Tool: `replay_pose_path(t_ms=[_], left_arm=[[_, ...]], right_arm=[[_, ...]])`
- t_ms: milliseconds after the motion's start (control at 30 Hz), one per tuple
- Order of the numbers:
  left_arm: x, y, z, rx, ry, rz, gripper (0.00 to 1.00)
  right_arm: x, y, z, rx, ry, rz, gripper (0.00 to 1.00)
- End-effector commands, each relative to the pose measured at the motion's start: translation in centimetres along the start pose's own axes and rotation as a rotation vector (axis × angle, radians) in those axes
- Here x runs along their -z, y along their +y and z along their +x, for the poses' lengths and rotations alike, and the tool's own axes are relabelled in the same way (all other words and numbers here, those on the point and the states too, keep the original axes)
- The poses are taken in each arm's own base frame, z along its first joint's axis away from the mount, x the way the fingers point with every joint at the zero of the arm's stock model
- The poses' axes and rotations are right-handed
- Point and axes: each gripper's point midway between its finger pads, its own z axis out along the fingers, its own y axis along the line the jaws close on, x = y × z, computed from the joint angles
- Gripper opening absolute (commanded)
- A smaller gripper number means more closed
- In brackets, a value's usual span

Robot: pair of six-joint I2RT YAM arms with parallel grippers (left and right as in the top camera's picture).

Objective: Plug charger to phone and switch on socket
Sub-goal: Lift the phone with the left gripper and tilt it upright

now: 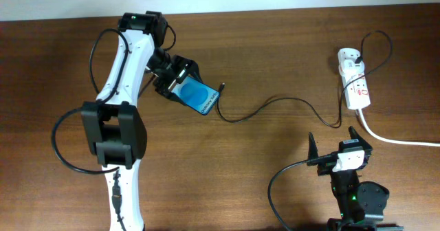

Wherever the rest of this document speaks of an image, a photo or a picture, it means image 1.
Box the white charger plug adapter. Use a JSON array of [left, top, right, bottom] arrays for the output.
[[339, 59, 364, 76]]

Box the black charging cable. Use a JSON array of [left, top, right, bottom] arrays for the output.
[[216, 30, 394, 129]]

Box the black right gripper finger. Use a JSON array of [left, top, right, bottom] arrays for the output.
[[307, 132, 318, 161], [348, 126, 367, 144]]

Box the white power strip cord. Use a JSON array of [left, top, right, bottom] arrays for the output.
[[355, 108, 440, 148]]

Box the white power strip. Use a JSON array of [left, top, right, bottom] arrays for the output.
[[338, 48, 371, 110]]

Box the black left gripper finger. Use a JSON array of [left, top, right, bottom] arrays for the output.
[[168, 92, 186, 105], [187, 60, 203, 83]]

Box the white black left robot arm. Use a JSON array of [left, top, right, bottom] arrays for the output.
[[81, 11, 219, 230]]

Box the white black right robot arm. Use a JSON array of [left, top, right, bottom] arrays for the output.
[[307, 126, 404, 231]]

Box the blue Galaxy smartphone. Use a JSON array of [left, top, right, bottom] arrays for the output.
[[171, 76, 220, 116]]

